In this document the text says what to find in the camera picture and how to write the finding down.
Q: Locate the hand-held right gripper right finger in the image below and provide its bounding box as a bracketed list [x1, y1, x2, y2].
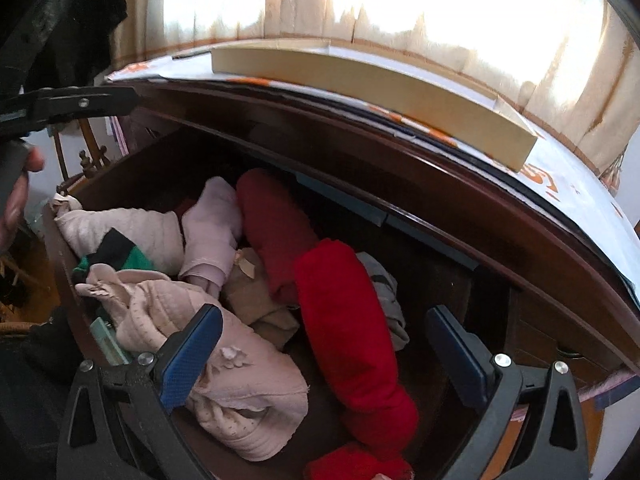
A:
[425, 305, 588, 480]

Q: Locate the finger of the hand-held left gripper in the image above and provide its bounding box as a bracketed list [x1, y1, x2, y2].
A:
[0, 85, 137, 126]

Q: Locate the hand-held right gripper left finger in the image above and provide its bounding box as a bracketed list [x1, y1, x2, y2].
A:
[56, 304, 224, 480]

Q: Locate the beige dotted garment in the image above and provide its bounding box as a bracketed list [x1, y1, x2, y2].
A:
[75, 265, 310, 462]

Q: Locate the dark wooden drawer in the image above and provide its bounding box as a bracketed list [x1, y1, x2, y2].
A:
[42, 120, 511, 480]

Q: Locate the tan knit garment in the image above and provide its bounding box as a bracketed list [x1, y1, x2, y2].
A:
[220, 247, 301, 351]

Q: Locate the grey garment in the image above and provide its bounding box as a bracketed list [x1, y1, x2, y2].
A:
[356, 251, 411, 352]

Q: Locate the bright red garment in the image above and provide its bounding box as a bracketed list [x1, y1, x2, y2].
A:
[294, 239, 420, 480]

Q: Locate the green and black garment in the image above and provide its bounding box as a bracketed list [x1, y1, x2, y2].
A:
[71, 228, 153, 286]

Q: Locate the light pink garment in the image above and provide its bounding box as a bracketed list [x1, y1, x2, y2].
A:
[179, 176, 244, 293]

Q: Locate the pale beige ribbed garment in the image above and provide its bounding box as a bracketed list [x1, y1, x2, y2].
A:
[54, 194, 185, 277]

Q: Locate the dark red garment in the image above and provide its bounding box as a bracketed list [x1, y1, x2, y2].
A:
[235, 168, 321, 306]

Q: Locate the shallow cardboard box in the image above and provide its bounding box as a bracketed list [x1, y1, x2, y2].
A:
[210, 39, 538, 171]

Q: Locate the person's left hand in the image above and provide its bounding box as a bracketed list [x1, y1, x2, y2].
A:
[0, 146, 46, 256]

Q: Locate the wooden spindle chair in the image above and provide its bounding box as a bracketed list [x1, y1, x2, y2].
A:
[47, 117, 121, 198]

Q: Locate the pale green packet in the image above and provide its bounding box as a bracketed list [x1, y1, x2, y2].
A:
[90, 316, 133, 367]

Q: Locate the black hanging clothing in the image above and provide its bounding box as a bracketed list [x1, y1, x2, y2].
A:
[22, 0, 128, 91]

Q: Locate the dark wooden dresser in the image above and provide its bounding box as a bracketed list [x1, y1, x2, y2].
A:
[115, 80, 640, 480]

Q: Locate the curtain tassel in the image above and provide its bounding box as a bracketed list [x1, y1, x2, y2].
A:
[597, 150, 626, 196]

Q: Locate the cream and orange curtain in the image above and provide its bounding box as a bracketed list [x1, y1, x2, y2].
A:
[107, 0, 640, 176]

